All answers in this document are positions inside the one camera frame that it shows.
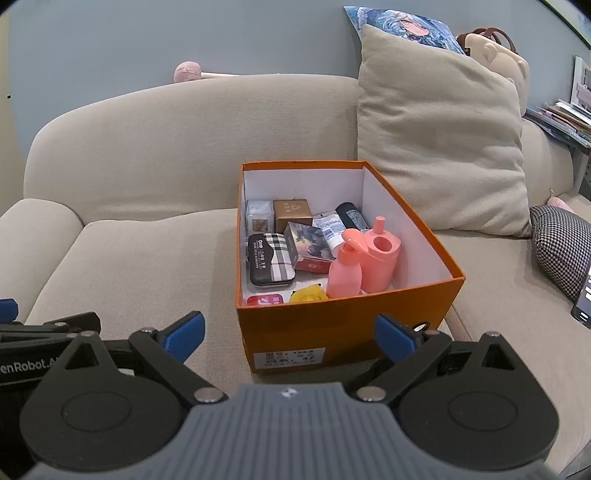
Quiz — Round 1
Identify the dark printed card box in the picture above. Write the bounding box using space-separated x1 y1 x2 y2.
283 222 340 274

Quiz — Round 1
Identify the gold box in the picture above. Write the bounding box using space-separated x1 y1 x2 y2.
273 199 314 234

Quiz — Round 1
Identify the beige sofa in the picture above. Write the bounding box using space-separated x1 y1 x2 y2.
0 74 591 480

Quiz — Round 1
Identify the houndstooth cushion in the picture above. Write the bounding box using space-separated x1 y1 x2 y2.
529 205 591 303

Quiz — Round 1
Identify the pink massage mallet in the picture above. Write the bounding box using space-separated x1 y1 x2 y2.
173 61 241 84

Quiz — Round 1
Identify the black smartphone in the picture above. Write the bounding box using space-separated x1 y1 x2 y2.
571 265 591 329

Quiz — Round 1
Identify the cream bag with brown handles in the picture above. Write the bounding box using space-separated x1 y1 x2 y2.
455 27 531 116

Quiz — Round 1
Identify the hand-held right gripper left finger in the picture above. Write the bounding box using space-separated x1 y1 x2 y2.
46 311 228 407

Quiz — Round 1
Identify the pink pump bottle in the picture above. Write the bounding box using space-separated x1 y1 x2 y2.
326 228 368 299

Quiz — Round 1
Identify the dark blue bottle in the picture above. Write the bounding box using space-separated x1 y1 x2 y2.
335 202 370 232

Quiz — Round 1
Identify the stack of magazines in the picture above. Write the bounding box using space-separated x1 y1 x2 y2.
524 55 591 148

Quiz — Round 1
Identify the pink cylindrical bottle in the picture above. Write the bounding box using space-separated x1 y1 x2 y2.
359 216 402 294

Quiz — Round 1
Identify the printed figure pillow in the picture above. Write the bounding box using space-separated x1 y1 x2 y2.
344 6 467 56

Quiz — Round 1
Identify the white tube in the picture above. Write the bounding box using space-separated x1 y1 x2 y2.
313 211 352 250

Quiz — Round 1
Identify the clear plastic box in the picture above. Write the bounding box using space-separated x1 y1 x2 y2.
246 200 276 234

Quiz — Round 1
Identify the yellow toy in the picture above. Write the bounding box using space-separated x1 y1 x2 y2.
289 284 329 304

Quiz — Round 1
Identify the orange cardboard box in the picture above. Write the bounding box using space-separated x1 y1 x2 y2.
235 160 466 374

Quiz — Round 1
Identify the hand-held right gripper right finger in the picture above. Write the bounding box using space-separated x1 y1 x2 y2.
350 314 533 407

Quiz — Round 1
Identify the beige throw pillow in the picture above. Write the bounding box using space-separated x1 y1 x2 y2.
356 24 533 238

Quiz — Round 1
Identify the plaid zip case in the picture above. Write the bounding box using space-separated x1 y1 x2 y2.
247 232 296 289

